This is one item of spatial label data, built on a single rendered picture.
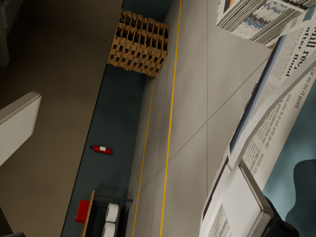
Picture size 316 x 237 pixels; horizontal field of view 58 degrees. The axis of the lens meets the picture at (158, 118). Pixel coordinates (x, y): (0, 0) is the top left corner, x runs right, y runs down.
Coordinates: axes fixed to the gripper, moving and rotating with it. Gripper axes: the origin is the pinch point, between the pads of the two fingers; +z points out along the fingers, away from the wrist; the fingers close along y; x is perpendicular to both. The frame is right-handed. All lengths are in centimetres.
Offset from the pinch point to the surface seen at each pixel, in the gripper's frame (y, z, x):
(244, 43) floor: 106, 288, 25
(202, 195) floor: 114, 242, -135
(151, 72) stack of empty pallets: 58, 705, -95
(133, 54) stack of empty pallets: 2, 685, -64
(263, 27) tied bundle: 30, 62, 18
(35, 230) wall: -83, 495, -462
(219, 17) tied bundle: 18, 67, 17
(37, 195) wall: -107, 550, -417
